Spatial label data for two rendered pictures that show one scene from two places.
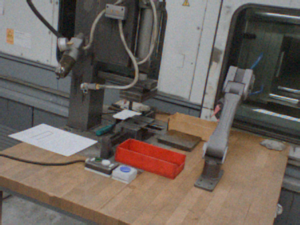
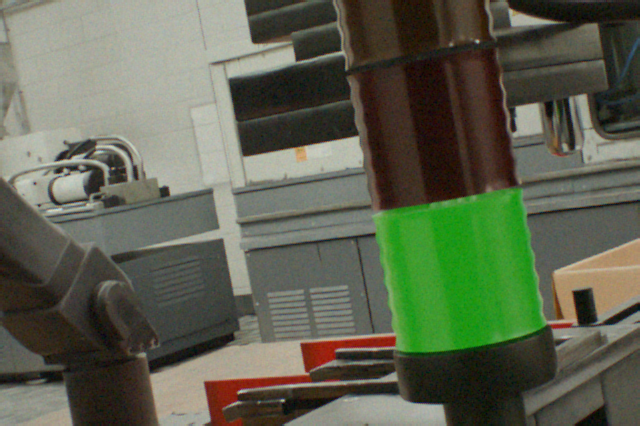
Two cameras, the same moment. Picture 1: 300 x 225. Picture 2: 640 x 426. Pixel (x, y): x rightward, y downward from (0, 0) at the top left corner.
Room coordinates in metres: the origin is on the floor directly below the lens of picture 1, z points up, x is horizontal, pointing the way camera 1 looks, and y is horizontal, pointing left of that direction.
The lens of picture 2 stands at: (2.23, 0.15, 1.10)
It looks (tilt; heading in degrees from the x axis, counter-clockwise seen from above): 3 degrees down; 194
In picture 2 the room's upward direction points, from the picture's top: 10 degrees counter-clockwise
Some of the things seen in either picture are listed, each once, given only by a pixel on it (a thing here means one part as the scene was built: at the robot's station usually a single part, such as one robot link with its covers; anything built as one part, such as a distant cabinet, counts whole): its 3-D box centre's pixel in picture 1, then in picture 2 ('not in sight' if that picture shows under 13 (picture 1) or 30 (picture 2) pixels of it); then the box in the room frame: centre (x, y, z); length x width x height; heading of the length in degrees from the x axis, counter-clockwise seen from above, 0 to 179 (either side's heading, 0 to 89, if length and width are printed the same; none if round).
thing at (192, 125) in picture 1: (195, 128); not in sight; (1.82, -0.24, 0.93); 0.25 x 0.13 x 0.08; 69
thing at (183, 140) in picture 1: (180, 139); not in sight; (1.67, -0.17, 0.91); 0.17 x 0.16 x 0.02; 159
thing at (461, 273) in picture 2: not in sight; (458, 268); (1.91, 0.10, 1.07); 0.04 x 0.04 x 0.03
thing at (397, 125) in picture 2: not in sight; (433, 130); (1.91, 0.10, 1.10); 0.04 x 0.04 x 0.03
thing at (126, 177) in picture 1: (124, 177); not in sight; (1.24, 0.05, 0.90); 0.07 x 0.07 x 0.06; 69
